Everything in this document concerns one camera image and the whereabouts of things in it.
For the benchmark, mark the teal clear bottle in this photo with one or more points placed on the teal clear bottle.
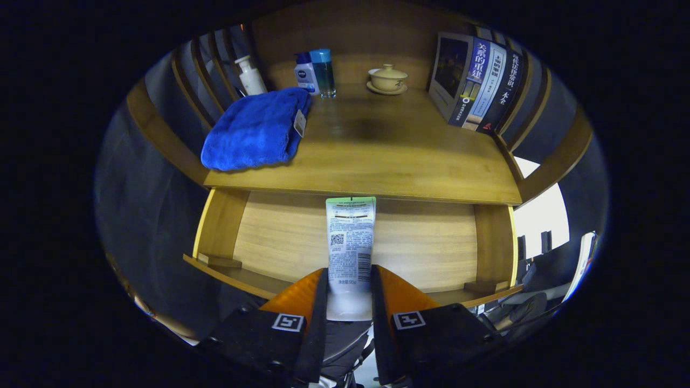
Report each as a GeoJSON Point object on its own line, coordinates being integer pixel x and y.
{"type": "Point", "coordinates": [323, 75]}

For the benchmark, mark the blue cover book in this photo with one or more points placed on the blue cover book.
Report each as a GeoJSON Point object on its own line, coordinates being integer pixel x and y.
{"type": "Point", "coordinates": [450, 70]}

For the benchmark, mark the wooden cabinet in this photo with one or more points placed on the wooden cabinet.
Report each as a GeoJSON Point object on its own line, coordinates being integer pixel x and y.
{"type": "Point", "coordinates": [345, 27]}

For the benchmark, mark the black spine book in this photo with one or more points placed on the black spine book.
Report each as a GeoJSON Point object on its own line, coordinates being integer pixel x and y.
{"type": "Point", "coordinates": [506, 91]}

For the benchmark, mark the wooden countertop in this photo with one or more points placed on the wooden countertop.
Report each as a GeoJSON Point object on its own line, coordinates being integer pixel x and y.
{"type": "Point", "coordinates": [388, 151]}

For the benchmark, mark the black backdrop cloth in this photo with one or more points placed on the black backdrop cloth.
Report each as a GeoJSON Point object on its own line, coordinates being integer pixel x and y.
{"type": "Point", "coordinates": [140, 215]}

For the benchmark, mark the white pump bottle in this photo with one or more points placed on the white pump bottle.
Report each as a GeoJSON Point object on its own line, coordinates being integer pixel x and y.
{"type": "Point", "coordinates": [250, 78]}

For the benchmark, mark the beige lidded tea cup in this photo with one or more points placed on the beige lidded tea cup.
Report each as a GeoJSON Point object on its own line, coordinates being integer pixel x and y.
{"type": "Point", "coordinates": [387, 79]}

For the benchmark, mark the wooden drawer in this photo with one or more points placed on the wooden drawer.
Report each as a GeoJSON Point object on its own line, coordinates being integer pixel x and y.
{"type": "Point", "coordinates": [420, 242]}

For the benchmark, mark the blue towel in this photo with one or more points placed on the blue towel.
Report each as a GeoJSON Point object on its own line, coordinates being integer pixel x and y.
{"type": "Point", "coordinates": [253, 129]}

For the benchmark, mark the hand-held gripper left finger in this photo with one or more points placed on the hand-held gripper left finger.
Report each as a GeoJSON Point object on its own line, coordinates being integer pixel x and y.
{"type": "Point", "coordinates": [259, 339]}

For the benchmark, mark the grey spine book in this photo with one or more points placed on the grey spine book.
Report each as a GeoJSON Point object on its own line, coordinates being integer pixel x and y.
{"type": "Point", "coordinates": [488, 86]}

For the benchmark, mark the white bottle with blue cap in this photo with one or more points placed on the white bottle with blue cap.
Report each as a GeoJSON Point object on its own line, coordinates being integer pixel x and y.
{"type": "Point", "coordinates": [305, 75]}

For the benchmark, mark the white cosmetic tube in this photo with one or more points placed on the white cosmetic tube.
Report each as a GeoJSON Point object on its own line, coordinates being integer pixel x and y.
{"type": "Point", "coordinates": [350, 242]}

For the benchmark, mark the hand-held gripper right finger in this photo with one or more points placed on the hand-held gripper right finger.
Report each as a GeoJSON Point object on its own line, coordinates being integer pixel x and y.
{"type": "Point", "coordinates": [442, 339]}

